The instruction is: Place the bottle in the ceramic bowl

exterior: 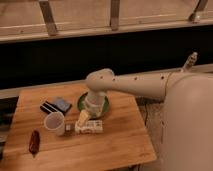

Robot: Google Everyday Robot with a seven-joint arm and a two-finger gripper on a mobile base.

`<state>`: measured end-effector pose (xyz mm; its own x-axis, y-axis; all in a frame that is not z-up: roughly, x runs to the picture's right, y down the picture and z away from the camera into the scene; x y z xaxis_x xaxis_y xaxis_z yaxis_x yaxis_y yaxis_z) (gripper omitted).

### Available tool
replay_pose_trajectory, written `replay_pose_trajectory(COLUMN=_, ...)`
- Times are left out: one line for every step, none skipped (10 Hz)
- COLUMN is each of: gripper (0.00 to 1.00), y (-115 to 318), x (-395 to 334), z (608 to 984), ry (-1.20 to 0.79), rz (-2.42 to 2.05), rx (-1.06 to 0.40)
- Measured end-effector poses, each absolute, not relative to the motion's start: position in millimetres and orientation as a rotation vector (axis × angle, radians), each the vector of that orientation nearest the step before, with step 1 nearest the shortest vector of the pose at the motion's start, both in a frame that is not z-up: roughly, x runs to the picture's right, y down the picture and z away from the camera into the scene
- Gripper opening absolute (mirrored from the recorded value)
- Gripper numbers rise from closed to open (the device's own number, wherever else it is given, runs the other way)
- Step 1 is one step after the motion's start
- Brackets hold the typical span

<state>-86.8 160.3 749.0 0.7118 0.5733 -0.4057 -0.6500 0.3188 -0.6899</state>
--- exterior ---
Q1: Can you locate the white labelled bottle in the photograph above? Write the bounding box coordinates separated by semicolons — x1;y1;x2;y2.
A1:
65;120;103;134

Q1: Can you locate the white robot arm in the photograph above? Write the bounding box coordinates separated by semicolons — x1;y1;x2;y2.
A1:
79;69;213;171

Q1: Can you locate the green ceramic bowl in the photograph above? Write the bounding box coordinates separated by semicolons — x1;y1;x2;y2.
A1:
77;91;109;119

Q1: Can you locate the blue sponge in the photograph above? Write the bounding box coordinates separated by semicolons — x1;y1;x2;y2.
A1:
53;97;72;113

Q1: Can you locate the white plastic cup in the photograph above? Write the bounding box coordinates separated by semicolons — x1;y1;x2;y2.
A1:
44;112;65;136

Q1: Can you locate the wooden cutting board table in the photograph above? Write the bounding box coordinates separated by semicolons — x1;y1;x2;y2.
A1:
0;83;156;171

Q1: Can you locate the black striped rectangular block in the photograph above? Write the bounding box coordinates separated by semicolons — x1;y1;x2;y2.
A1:
40;102;57;114

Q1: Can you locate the dark red chili pepper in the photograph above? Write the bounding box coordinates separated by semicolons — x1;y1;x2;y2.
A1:
29;130;40;156

